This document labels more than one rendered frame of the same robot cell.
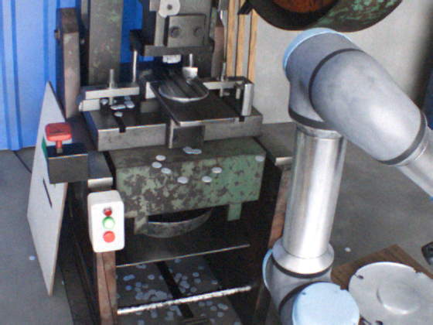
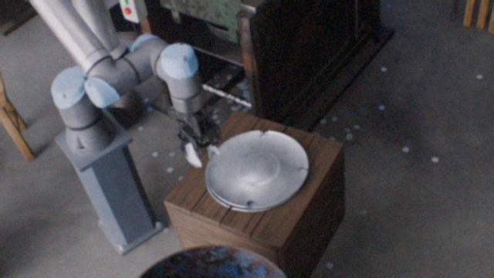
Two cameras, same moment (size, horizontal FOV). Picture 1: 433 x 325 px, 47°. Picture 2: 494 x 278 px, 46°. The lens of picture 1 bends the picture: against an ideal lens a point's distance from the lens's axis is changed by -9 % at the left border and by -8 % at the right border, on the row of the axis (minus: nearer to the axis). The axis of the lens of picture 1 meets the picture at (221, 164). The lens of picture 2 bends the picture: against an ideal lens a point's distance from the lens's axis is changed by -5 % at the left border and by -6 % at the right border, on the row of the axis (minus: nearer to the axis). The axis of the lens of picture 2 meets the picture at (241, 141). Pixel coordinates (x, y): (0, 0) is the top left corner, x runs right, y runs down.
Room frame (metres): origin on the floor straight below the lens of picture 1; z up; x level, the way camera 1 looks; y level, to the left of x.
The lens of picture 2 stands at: (0.59, -1.62, 1.67)
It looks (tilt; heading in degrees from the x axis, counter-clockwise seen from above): 45 degrees down; 70
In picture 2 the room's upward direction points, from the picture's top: 11 degrees counter-clockwise
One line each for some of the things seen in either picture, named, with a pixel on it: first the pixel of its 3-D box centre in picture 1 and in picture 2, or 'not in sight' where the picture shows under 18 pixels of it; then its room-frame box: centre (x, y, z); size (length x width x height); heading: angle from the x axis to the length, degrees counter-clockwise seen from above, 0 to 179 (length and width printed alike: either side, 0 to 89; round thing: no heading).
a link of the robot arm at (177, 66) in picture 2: not in sight; (181, 70); (0.86, -0.56, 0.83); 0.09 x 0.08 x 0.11; 105
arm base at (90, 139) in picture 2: not in sight; (86, 125); (0.63, -0.21, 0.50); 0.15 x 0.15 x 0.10
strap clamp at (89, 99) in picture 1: (107, 87); not in sight; (1.28, 0.32, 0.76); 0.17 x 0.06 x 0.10; 115
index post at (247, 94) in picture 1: (246, 97); not in sight; (1.31, -0.05, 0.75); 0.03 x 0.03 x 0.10; 25
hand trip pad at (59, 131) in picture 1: (59, 143); not in sight; (1.00, 0.37, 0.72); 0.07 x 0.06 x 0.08; 25
